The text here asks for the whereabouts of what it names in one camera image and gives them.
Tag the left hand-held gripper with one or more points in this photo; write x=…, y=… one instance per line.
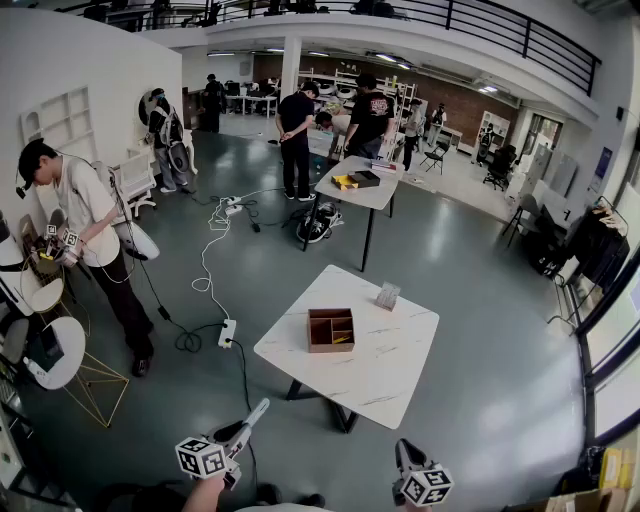
x=202, y=459

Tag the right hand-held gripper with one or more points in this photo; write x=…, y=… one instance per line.
x=422, y=486

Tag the brown wooden compartment box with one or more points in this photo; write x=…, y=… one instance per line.
x=320, y=331

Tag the person's right forearm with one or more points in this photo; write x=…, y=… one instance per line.
x=417, y=508

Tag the person's left forearm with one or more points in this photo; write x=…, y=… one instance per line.
x=202, y=496

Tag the brown cardboard box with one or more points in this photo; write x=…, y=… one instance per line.
x=565, y=502

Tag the yellow tray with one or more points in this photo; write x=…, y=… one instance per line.
x=344, y=183

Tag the person's dark legs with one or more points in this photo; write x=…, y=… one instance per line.
x=270, y=495

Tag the white marble table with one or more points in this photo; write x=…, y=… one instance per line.
x=390, y=370

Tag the white power strip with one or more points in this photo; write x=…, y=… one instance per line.
x=234, y=210
x=231, y=200
x=227, y=332

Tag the dark round chair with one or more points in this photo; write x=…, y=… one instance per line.
x=145, y=492

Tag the black rectangular case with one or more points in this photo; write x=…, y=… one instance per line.
x=51, y=344

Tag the black white backpack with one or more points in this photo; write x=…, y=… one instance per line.
x=317, y=225

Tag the white table black legs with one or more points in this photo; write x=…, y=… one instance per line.
x=370, y=194

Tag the grey chair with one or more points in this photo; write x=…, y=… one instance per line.
x=525, y=210

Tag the white office chair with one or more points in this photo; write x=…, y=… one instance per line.
x=135, y=177

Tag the dark clothes rack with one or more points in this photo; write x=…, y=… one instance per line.
x=597, y=245

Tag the stack of books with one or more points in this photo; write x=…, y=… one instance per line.
x=387, y=166

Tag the white black standing machine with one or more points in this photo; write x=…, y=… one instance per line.
x=10, y=250

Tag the black folding chair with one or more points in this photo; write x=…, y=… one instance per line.
x=436, y=156

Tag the black office chair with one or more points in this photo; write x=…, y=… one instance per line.
x=500, y=165

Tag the round white mirror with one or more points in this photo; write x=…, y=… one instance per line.
x=146, y=107

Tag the white shelf panel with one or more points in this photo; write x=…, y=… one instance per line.
x=60, y=120

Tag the black balcony railing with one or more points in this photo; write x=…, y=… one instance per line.
x=530, y=37

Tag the round white table gold frame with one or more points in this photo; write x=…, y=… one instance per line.
x=67, y=345

